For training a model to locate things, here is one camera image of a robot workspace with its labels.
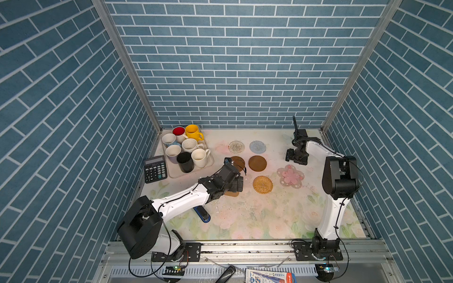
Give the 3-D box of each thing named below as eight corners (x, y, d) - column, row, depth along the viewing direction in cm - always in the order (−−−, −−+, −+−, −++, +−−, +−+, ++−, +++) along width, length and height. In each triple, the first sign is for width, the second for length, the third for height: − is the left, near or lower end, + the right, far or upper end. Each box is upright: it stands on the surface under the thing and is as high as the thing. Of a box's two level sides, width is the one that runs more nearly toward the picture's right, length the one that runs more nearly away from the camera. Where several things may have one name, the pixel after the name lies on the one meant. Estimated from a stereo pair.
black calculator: (146, 184, 96) (144, 181, 94) (145, 162, 105) (144, 159, 103) (167, 178, 99) (165, 175, 97) (165, 157, 108) (163, 155, 106)
